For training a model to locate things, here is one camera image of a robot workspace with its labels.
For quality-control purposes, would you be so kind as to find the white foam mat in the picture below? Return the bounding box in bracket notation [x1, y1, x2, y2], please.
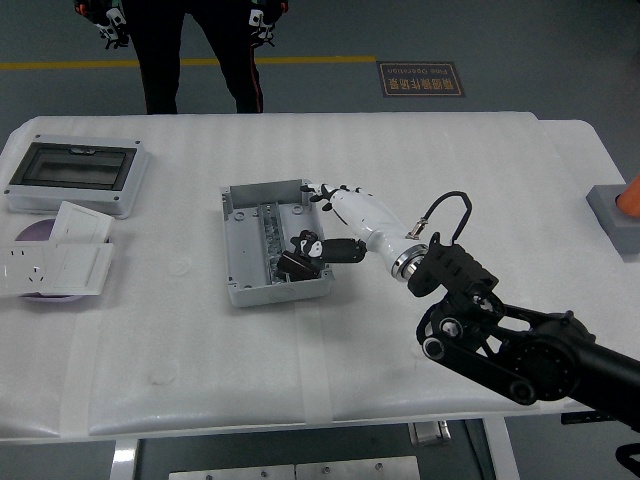
[0, 112, 640, 444]

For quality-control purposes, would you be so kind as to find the small white switch plate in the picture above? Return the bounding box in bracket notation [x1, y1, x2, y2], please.
[48, 200, 114, 245]

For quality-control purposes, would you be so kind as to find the white tape strip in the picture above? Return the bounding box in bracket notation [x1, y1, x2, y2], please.
[294, 304, 334, 426]
[59, 319, 101, 441]

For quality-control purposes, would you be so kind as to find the person's left hand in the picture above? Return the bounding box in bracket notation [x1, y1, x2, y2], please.
[248, 2, 290, 50]

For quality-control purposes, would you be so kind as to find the person's right hand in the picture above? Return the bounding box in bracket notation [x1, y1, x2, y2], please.
[74, 0, 132, 50]

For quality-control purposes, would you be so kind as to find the grey block base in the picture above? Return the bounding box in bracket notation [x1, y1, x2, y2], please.
[585, 183, 640, 261]

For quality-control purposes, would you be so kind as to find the open grey plastic box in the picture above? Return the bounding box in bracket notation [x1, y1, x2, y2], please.
[218, 178, 334, 308]

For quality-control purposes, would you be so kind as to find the large white switch plate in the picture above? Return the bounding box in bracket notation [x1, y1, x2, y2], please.
[42, 242, 115, 295]

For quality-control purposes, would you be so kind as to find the grey metal plate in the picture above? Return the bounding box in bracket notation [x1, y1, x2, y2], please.
[168, 464, 296, 480]
[294, 455, 421, 480]

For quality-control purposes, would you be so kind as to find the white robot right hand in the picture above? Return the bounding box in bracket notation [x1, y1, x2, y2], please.
[289, 182, 427, 265]

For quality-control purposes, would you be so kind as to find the white socket plate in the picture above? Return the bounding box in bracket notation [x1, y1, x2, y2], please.
[0, 243, 54, 300]

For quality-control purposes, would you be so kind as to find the black table control panel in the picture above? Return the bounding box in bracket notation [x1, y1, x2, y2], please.
[560, 409, 619, 425]

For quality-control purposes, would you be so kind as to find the yellow floor tape line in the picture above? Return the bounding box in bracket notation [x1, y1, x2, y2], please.
[0, 55, 376, 71]

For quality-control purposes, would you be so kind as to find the person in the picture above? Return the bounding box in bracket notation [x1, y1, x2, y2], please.
[132, 0, 265, 115]

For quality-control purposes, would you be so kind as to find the brown floor sign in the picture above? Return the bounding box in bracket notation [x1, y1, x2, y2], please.
[377, 61, 466, 99]

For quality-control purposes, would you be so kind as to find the metal rail in box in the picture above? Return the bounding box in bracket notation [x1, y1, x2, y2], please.
[257, 201, 291, 285]

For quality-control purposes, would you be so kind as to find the white table frame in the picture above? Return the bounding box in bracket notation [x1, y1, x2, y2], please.
[110, 417, 521, 480]

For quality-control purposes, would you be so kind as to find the grey box with dark window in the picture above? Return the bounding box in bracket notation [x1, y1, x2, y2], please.
[2, 133, 150, 220]

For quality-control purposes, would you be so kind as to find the grey metal bracket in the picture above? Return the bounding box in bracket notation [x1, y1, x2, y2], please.
[407, 421, 451, 447]

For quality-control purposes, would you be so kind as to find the purple round disc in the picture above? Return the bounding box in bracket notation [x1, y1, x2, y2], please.
[13, 218, 86, 305]

